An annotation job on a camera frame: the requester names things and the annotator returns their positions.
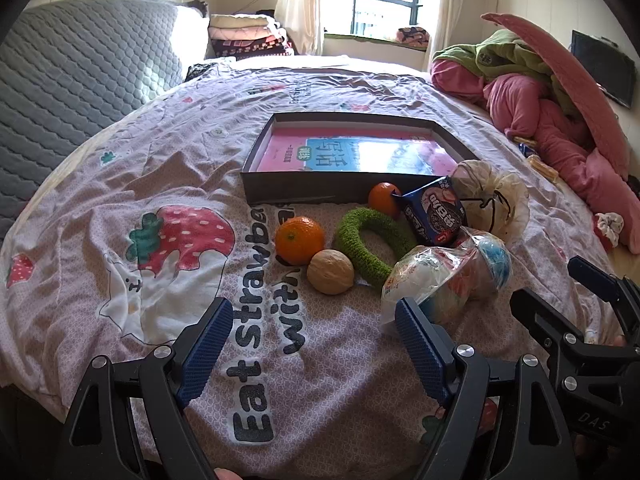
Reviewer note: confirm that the white and red scrunchie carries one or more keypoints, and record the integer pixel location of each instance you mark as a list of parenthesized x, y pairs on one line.
[(609, 227)]

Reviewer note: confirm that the large orange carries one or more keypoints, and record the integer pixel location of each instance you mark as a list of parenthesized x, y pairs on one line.
[(300, 240)]

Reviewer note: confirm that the white toy egg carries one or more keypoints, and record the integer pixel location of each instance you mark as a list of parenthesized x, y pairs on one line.
[(425, 275)]

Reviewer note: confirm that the pink and blue book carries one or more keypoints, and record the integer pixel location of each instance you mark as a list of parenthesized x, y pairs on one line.
[(290, 152)]

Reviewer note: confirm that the pink folded blanket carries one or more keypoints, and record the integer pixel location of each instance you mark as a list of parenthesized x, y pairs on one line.
[(240, 33)]

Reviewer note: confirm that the walnut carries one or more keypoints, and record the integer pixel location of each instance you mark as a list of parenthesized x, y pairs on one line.
[(330, 272)]

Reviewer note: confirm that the dark patterned folded blanket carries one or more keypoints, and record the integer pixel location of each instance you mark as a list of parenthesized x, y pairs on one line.
[(250, 48)]

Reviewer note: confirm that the small orange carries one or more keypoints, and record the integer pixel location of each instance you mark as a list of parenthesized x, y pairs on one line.
[(382, 197)]

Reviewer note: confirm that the black television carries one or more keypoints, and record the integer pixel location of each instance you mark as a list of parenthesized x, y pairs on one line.
[(602, 70)]

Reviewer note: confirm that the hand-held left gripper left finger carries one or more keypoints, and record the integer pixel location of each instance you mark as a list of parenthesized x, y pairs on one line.
[(210, 345)]

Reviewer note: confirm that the green blanket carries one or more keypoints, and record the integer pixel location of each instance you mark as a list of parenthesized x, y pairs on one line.
[(505, 55)]

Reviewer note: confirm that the dark cardboard box tray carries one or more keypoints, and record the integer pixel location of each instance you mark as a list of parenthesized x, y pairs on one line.
[(300, 187)]

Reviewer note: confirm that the dark patterned cloth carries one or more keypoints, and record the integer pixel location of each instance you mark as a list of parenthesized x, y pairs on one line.
[(200, 72)]

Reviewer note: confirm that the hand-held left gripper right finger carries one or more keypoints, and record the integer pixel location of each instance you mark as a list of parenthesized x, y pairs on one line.
[(420, 345)]

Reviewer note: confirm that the grey quilted headboard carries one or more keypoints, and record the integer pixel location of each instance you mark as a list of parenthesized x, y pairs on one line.
[(75, 85)]

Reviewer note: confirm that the blue snack packet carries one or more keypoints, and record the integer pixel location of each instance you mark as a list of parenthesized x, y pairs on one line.
[(430, 210)]

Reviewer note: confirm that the yellow snack packet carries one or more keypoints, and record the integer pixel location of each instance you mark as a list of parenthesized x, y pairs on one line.
[(544, 167)]

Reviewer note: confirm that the small blue packet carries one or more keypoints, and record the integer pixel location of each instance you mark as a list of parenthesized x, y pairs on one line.
[(526, 150)]

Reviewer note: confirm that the long pink cushion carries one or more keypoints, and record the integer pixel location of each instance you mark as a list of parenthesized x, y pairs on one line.
[(575, 80)]

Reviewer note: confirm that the cream curtain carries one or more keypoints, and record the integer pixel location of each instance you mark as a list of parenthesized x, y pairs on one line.
[(300, 5), (450, 10)]

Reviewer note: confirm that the patterned cloth on sill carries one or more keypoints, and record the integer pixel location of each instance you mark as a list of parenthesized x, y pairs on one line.
[(414, 36)]

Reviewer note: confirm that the pink quilt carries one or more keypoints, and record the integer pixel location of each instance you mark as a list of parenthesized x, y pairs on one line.
[(530, 105)]

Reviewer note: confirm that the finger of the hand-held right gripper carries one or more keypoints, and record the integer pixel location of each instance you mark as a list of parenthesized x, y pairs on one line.
[(595, 277), (535, 310)]

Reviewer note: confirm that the white pillow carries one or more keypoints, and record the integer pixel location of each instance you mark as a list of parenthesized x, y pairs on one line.
[(192, 35)]

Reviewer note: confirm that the cream folded blanket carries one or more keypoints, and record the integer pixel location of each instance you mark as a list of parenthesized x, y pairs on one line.
[(240, 21)]

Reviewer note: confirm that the blue and white ball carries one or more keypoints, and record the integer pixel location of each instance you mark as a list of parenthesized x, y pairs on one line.
[(492, 257)]

